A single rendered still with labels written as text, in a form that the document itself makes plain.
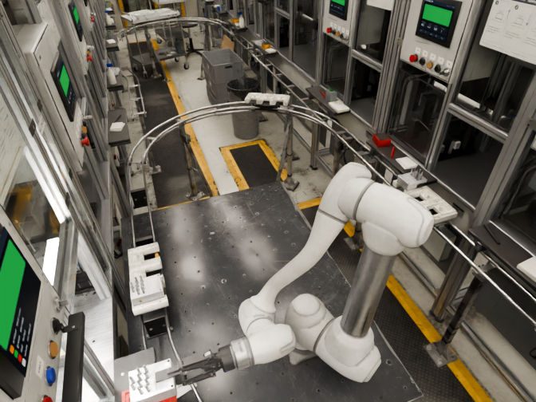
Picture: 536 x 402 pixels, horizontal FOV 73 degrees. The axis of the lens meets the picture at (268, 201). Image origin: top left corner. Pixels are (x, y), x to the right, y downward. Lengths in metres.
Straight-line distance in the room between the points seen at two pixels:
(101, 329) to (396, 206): 1.16
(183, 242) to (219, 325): 0.59
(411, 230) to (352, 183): 0.21
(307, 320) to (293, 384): 0.29
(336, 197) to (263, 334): 0.50
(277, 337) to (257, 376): 0.41
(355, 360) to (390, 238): 0.52
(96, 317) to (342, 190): 1.07
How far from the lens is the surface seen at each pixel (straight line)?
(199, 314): 1.79
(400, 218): 1.04
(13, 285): 0.79
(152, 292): 1.60
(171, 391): 1.24
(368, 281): 1.20
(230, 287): 1.86
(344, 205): 1.10
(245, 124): 4.25
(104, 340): 1.56
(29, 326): 0.82
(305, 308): 1.44
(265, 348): 1.22
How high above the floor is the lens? 2.14
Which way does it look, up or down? 39 degrees down
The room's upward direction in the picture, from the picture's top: 2 degrees counter-clockwise
